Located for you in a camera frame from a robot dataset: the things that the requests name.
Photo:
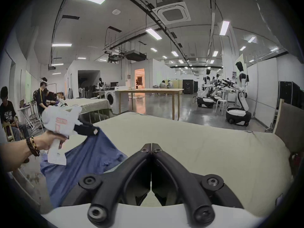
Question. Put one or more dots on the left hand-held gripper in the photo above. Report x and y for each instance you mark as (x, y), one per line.
(60, 119)

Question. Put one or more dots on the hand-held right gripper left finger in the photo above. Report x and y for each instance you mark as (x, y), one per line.
(133, 167)

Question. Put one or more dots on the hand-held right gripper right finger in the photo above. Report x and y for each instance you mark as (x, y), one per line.
(171, 167)

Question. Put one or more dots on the blue shirt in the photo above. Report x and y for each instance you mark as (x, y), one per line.
(90, 155)

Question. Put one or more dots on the person's left forearm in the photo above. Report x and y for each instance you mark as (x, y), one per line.
(14, 153)

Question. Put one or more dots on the person's left hand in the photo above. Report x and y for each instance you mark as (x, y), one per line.
(44, 140)

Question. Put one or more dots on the bed with beige sheet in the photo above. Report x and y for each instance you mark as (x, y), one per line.
(90, 102)
(213, 151)

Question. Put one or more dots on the white washing machine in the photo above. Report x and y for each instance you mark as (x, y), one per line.
(112, 100)

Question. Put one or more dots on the white folding table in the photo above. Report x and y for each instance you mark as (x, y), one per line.
(27, 113)

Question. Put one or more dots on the long wooden table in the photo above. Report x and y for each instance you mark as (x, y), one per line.
(152, 91)

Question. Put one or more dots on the white and black robot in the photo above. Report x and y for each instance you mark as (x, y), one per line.
(239, 98)
(206, 96)

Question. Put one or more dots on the wooden chair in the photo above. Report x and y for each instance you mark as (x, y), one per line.
(8, 133)

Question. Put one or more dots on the white round stool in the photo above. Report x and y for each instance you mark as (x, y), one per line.
(222, 103)

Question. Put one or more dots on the black cabinet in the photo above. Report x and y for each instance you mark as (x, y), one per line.
(289, 94)
(189, 86)

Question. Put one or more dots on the group of people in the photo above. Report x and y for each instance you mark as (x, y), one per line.
(165, 84)

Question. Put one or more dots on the brown padded headboard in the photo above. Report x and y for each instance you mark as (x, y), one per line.
(291, 125)

